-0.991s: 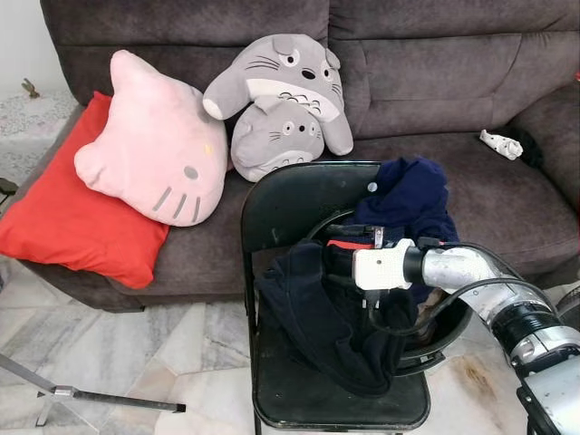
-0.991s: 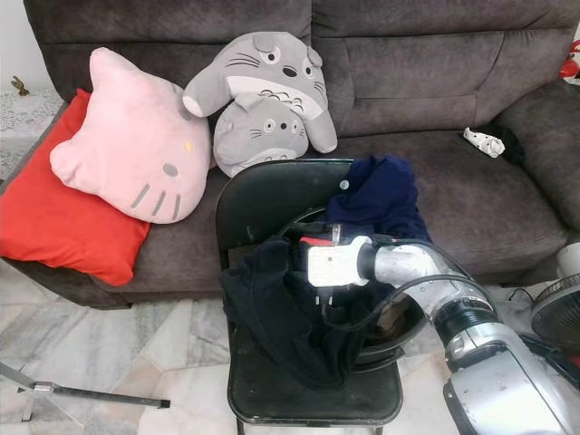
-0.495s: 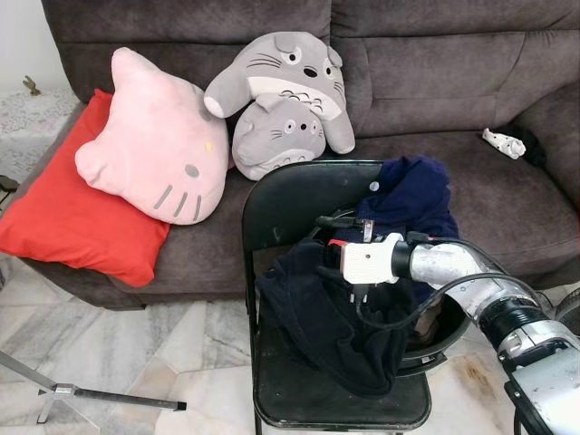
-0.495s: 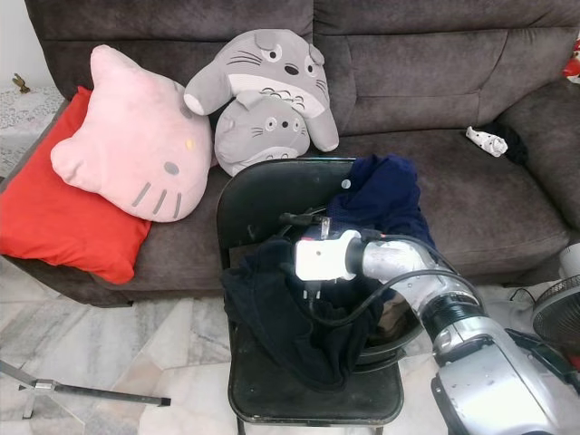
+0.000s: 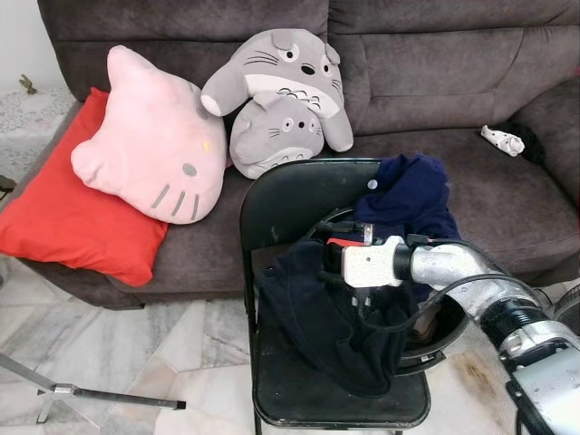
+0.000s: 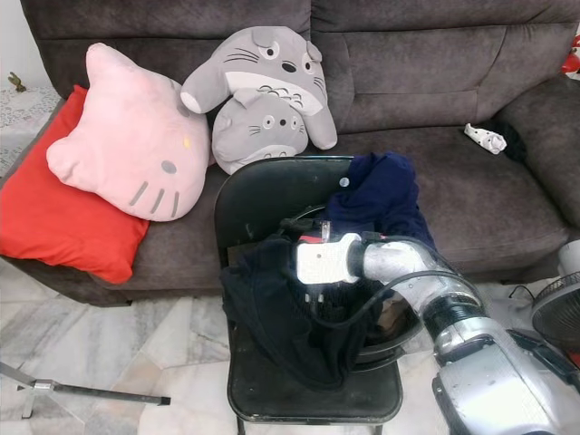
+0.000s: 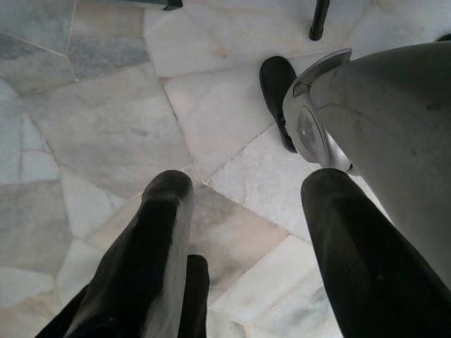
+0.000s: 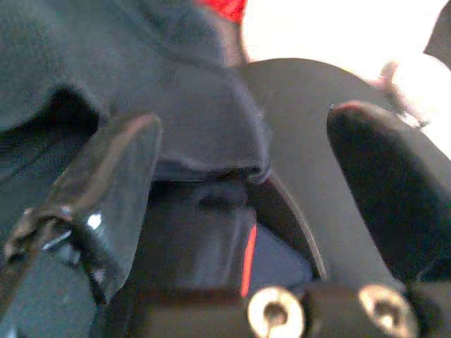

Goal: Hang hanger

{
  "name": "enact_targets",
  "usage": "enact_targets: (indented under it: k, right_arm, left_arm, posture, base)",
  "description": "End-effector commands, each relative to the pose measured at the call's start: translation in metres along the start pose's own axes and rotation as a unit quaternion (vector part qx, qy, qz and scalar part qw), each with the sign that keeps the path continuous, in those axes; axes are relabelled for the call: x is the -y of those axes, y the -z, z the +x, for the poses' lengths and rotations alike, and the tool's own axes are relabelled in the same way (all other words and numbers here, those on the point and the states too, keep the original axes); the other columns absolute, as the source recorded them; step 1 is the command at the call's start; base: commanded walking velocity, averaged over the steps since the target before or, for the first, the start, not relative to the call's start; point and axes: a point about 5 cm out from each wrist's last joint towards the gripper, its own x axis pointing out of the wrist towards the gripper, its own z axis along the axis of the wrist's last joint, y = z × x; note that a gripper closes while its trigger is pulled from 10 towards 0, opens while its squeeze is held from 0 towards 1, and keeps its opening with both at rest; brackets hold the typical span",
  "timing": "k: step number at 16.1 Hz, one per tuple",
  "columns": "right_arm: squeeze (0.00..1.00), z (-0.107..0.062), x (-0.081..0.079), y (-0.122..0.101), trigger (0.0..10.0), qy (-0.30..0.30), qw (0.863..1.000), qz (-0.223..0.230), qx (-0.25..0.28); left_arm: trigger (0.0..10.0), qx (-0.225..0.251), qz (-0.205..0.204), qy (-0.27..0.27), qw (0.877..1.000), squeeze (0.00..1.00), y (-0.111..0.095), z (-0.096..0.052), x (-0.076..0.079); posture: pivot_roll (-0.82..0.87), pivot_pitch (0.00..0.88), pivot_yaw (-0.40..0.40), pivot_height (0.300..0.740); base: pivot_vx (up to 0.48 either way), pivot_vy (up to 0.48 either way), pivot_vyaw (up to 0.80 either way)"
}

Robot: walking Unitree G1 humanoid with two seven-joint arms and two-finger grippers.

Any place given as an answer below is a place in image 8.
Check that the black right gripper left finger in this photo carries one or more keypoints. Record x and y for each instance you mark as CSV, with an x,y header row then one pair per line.
x,y
112,169

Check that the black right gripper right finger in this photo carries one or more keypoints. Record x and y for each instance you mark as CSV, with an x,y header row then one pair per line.
x,y
394,183

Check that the black shirt yellow logo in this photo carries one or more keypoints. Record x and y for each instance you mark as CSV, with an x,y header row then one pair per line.
x,y
141,70

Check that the black plastic bucket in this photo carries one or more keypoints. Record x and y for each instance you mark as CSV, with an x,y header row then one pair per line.
x,y
296,225

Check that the black folding chair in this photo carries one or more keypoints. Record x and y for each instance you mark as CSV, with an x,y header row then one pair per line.
x,y
299,123

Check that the dark brown fabric sofa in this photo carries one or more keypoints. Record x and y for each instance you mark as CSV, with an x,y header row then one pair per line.
x,y
442,35

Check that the red pillow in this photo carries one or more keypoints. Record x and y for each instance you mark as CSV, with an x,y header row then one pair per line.
x,y
225,8

